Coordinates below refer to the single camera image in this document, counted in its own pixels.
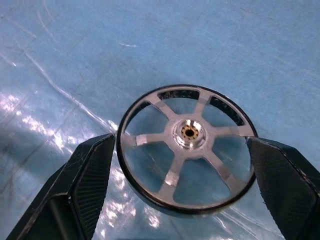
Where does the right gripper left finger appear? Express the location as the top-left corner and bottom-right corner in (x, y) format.
(4, 133), (117, 240)

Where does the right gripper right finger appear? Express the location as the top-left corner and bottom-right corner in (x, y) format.
(246, 136), (320, 240)

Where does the silver spoked rotor black rim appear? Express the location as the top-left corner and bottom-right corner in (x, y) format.
(116, 84), (259, 218)

